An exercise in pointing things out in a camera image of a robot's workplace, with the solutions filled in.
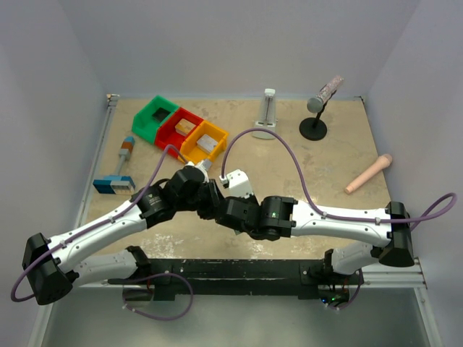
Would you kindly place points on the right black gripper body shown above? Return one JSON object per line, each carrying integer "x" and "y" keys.
{"x": 221, "y": 215}

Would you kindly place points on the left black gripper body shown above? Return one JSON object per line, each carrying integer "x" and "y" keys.
{"x": 212, "y": 195}

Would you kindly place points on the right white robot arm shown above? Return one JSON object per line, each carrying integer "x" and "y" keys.
{"x": 377, "y": 236}

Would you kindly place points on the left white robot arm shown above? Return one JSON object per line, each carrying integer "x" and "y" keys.
{"x": 50, "y": 264}

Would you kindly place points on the card stack in yellow bin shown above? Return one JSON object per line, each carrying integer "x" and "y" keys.
{"x": 206, "y": 143}

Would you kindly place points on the card stack in red bin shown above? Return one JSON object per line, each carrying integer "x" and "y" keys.
{"x": 184, "y": 127}

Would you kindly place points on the yellow plastic bin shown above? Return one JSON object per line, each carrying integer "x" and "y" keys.
{"x": 191, "y": 152}

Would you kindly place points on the red plastic bin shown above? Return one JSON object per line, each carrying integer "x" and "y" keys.
{"x": 166, "y": 133}

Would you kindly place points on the toy block hammer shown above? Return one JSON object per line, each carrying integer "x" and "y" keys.
{"x": 116, "y": 183}

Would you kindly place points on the black item in green bin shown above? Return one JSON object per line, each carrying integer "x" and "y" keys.
{"x": 160, "y": 114}

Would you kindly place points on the white metronome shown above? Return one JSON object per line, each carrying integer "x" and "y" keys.
{"x": 266, "y": 116}

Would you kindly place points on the green plastic bin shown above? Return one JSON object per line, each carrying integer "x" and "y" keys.
{"x": 151, "y": 117}

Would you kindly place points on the black microphone stand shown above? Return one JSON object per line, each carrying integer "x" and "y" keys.
{"x": 313, "y": 128}

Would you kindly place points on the grey glitter microphone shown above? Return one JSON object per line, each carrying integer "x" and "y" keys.
{"x": 323, "y": 94}

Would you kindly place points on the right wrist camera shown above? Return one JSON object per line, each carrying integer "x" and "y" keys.
{"x": 237, "y": 184}

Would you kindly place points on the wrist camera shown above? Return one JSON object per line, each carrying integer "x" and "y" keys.
{"x": 204, "y": 165}
{"x": 237, "y": 184}

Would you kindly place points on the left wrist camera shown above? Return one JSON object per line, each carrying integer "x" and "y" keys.
{"x": 204, "y": 165}

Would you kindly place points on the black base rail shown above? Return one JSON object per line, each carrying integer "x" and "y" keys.
{"x": 303, "y": 279}

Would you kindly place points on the aluminium frame rail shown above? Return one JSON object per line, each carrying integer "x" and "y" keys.
{"x": 44, "y": 312}

